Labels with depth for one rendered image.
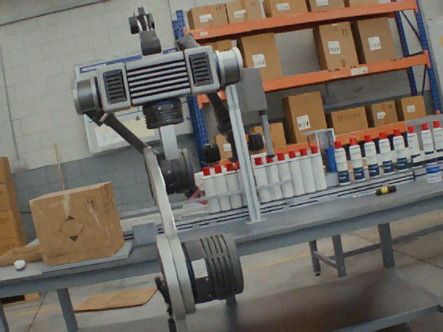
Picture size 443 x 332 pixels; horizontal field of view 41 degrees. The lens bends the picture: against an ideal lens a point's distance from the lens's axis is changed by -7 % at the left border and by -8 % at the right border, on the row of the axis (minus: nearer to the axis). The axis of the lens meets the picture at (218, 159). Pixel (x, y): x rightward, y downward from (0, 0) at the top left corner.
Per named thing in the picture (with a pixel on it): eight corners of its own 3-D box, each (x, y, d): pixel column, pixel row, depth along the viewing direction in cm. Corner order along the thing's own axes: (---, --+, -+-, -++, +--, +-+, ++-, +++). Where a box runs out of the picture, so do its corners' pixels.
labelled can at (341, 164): (349, 182, 288) (341, 139, 287) (351, 183, 283) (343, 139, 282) (338, 185, 288) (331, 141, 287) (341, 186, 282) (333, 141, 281)
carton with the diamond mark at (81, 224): (125, 243, 261) (111, 181, 260) (114, 255, 237) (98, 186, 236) (60, 254, 263) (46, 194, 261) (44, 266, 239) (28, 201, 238)
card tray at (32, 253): (69, 247, 295) (66, 239, 294) (58, 257, 269) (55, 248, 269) (13, 256, 294) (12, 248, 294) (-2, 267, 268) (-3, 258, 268)
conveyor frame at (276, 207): (407, 179, 292) (406, 169, 292) (415, 181, 281) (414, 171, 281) (70, 249, 287) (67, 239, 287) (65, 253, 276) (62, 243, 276)
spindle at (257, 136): (270, 182, 349) (261, 131, 347) (273, 184, 340) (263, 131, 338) (255, 186, 348) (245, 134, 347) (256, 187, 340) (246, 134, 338)
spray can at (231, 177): (243, 205, 286) (233, 161, 285) (244, 207, 281) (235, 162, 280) (231, 208, 286) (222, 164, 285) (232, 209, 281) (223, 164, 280)
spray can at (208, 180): (221, 210, 286) (211, 166, 285) (220, 212, 281) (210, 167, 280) (210, 213, 286) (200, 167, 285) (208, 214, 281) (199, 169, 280)
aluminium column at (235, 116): (260, 218, 272) (229, 65, 268) (261, 220, 268) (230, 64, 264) (250, 220, 272) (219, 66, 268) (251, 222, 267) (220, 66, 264)
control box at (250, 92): (268, 108, 278) (259, 66, 277) (249, 112, 264) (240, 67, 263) (248, 112, 283) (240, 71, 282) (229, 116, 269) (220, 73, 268)
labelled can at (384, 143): (392, 173, 288) (385, 130, 287) (395, 174, 283) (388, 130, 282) (383, 175, 288) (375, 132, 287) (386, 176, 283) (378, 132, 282)
